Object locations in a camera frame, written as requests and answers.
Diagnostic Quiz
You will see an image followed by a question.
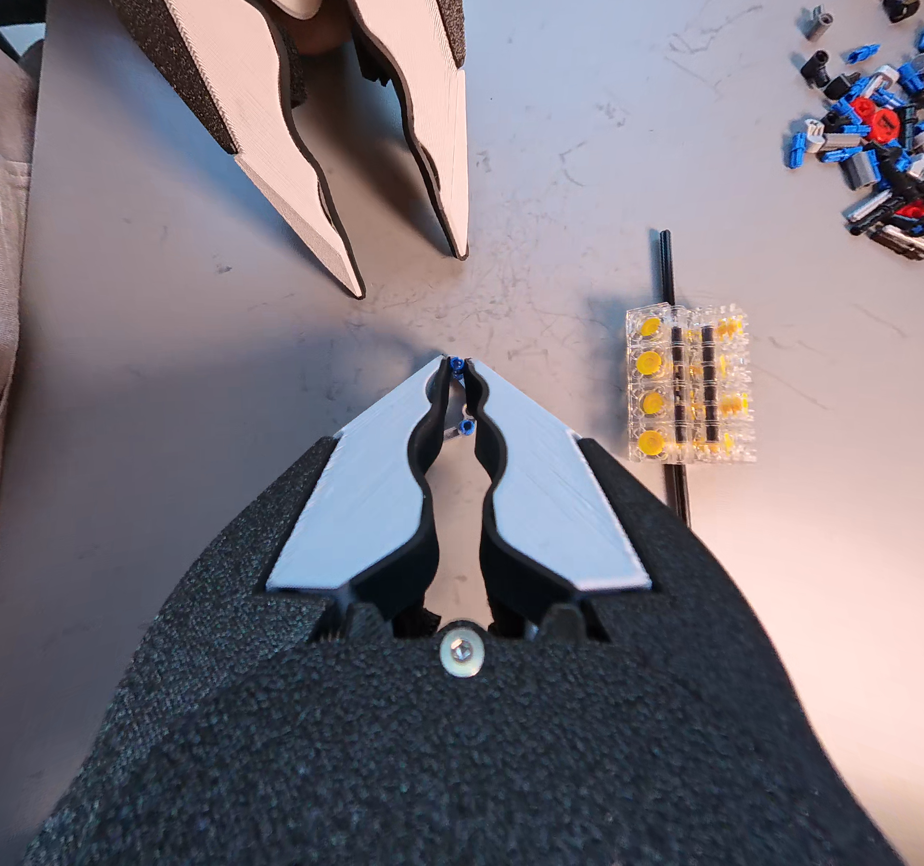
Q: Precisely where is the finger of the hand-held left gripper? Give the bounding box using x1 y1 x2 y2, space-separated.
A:
159 0 368 301
344 0 472 262

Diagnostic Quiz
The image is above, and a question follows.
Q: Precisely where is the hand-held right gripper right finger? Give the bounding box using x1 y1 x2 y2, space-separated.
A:
461 358 654 595

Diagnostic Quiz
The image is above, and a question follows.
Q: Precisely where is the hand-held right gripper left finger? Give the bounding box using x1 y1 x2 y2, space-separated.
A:
266 355 452 606

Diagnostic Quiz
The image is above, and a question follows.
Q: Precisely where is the person's left hand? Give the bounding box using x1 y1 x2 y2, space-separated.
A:
267 0 355 58

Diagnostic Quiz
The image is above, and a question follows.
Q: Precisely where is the black axle rod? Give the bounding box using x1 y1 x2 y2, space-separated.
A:
657 229 693 529

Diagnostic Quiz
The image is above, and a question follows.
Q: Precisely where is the clear block with yellow pistons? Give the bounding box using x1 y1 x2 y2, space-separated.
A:
624 303 757 464

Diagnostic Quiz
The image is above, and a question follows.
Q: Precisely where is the pile of mixed building parts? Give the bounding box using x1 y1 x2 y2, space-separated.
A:
785 0 924 262

